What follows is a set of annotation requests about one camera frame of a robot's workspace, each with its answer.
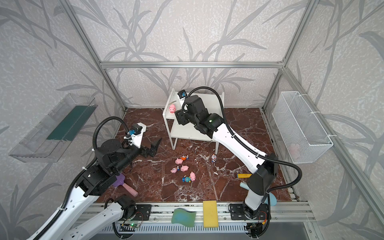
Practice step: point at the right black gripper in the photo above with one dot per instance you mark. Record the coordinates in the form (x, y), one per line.
(180, 118)

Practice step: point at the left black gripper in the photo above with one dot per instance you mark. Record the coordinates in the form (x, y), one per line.
(146, 151)

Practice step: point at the pink pig toy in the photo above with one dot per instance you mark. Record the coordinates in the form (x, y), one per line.
(192, 176)
(172, 108)
(184, 168)
(178, 161)

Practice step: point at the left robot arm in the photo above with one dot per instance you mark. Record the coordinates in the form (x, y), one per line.
(111, 158)

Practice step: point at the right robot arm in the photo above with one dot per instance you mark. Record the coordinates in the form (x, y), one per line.
(263, 167)

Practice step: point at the teal blue Doraemon figure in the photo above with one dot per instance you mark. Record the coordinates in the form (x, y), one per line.
(186, 179)

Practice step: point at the green blue sponge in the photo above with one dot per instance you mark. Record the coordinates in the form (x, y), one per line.
(183, 217)

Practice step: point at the green circuit board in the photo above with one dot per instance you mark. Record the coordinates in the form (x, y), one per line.
(130, 226)

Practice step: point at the yellow toy spatula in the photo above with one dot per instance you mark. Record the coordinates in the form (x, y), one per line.
(244, 176)

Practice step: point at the yellow sponge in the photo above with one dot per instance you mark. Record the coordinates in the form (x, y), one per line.
(210, 214)

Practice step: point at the pink object in basket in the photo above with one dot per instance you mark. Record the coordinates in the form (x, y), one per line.
(294, 150)

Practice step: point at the teal toy utensil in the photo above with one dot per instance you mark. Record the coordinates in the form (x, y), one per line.
(273, 199)

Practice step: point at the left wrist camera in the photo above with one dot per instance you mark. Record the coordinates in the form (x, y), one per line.
(135, 135)

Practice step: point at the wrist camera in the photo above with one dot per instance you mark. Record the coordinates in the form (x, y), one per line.
(182, 95)
(135, 135)

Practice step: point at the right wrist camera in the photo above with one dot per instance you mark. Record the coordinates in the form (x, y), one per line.
(182, 95)

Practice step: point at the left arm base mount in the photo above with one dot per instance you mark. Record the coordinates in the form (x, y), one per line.
(138, 211)

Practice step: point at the clear plastic wall bin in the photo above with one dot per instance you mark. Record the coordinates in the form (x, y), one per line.
(48, 141)

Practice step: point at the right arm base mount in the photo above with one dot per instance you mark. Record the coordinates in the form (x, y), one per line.
(243, 212)

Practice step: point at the white wire mesh basket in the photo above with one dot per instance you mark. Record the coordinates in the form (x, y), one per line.
(298, 124)

